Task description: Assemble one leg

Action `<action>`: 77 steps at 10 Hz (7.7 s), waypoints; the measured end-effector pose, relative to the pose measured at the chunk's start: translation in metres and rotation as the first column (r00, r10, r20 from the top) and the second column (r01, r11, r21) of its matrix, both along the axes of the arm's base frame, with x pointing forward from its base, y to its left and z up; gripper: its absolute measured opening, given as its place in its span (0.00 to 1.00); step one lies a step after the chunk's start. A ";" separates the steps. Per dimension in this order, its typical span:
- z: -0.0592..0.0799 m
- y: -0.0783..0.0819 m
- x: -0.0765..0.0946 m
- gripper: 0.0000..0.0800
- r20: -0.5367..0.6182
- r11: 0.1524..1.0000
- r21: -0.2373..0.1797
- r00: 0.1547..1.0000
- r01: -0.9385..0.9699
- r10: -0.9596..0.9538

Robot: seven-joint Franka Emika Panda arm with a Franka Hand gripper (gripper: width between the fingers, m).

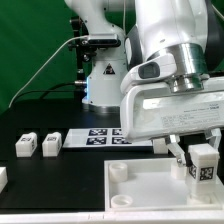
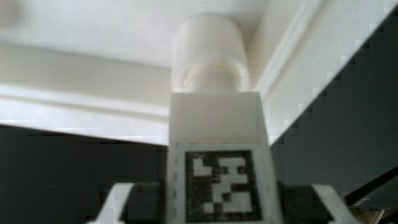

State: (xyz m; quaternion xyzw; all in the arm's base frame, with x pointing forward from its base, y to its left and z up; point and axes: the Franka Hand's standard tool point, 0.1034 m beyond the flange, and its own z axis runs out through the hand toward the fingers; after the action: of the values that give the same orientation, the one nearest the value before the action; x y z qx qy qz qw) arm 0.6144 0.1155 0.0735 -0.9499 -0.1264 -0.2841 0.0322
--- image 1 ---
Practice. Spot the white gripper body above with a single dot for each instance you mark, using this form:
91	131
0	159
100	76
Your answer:
151	111

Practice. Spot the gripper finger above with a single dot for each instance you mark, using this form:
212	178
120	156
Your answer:
172	143
214	137

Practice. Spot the white square tabletop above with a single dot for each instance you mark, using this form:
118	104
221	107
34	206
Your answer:
149	185

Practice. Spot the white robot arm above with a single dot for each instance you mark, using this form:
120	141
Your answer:
131	33

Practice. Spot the white block left edge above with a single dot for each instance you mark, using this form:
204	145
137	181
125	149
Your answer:
3	178

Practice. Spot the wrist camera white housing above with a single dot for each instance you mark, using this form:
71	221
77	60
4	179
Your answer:
151	71

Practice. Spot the white marker base plate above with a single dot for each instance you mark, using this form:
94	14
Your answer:
98	137

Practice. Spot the white front rail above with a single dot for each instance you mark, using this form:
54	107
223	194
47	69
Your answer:
167	217

